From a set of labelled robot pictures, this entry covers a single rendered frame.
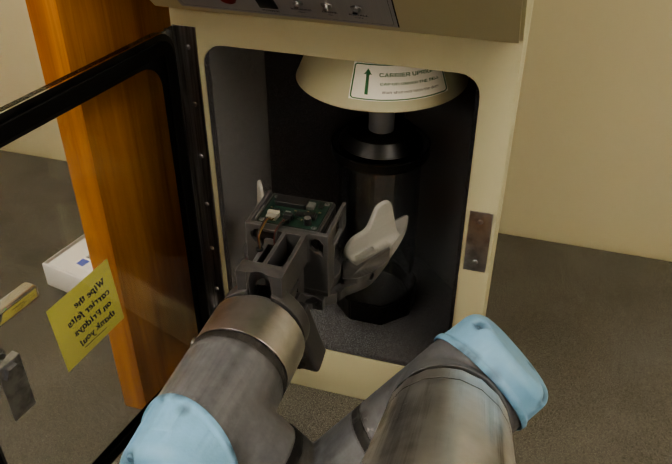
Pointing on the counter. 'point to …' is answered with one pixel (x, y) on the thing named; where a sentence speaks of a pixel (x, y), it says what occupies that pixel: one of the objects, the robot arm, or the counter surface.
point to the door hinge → (199, 158)
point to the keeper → (477, 241)
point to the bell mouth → (377, 85)
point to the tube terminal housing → (342, 45)
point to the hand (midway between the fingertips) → (336, 212)
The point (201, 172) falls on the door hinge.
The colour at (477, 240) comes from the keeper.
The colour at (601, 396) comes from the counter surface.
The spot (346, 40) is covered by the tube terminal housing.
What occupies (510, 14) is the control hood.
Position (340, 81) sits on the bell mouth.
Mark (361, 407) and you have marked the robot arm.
